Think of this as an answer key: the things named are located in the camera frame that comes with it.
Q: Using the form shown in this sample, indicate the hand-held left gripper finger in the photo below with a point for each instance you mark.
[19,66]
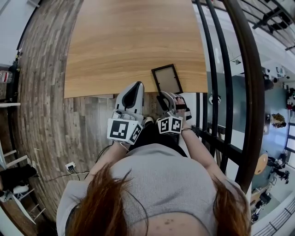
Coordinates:
[122,92]
[141,99]

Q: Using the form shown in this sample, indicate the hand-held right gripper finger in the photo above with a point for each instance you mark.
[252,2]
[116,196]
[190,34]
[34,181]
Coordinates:
[162,103]
[169,99]

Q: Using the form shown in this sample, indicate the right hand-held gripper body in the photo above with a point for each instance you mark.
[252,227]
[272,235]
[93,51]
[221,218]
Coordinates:
[171,124]

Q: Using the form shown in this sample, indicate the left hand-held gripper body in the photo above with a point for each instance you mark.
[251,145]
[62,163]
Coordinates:
[119,129]

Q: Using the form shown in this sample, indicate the black picture frame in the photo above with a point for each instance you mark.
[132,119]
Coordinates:
[168,79]

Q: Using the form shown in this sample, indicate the person's right forearm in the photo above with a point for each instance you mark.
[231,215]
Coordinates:
[198,149]

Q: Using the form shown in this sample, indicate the person's left forearm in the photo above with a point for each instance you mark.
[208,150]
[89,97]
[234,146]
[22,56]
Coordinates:
[108,159]

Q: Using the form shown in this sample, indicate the person's right hand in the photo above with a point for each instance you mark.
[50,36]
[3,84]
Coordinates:
[181,104]

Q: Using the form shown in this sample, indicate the person's right shoe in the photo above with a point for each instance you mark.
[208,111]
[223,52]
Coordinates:
[158,119]

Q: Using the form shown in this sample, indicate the person's shoe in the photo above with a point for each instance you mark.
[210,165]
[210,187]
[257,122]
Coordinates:
[158,119]
[149,120]

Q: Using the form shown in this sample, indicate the person's black trousers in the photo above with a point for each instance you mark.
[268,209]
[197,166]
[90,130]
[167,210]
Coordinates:
[156,136]

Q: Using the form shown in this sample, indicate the person's left shoe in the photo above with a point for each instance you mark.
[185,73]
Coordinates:
[149,120]

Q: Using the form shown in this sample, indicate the person's grey top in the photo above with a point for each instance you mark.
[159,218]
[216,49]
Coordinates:
[161,179]

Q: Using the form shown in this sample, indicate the white power strip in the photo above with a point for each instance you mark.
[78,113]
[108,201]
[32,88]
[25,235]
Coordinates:
[70,166]

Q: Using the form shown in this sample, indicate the black metal railing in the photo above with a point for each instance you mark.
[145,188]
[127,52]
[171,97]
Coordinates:
[249,92]

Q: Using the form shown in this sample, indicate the round wooden table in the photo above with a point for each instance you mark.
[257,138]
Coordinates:
[261,164]

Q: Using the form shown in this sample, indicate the white shelf board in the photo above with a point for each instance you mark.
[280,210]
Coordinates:
[10,104]

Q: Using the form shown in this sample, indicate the black bag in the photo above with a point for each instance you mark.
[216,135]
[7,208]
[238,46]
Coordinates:
[16,176]

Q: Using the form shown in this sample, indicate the clear plastic bottle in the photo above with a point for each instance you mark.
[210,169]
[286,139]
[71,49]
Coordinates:
[5,76]

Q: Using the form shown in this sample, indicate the white wooden rack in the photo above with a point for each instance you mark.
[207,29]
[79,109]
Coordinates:
[20,202]

